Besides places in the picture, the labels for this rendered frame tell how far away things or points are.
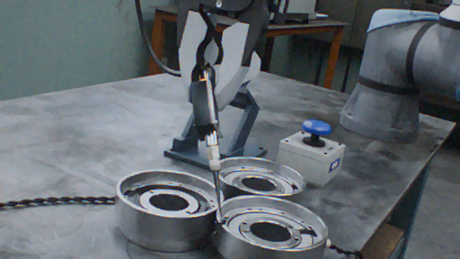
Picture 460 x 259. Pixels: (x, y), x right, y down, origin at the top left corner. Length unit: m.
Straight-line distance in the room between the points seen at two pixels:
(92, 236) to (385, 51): 0.63
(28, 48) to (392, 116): 1.78
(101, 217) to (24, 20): 1.89
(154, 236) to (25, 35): 1.98
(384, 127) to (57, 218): 0.62
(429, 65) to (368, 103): 0.13
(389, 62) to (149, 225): 0.61
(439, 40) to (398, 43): 0.08
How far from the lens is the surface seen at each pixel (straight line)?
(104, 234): 0.52
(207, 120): 0.50
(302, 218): 0.54
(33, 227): 0.53
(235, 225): 0.51
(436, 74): 0.92
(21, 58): 2.42
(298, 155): 0.70
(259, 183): 0.62
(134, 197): 0.53
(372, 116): 0.98
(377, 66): 0.98
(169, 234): 0.49
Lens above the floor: 1.06
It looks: 17 degrees down
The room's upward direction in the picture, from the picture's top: 9 degrees clockwise
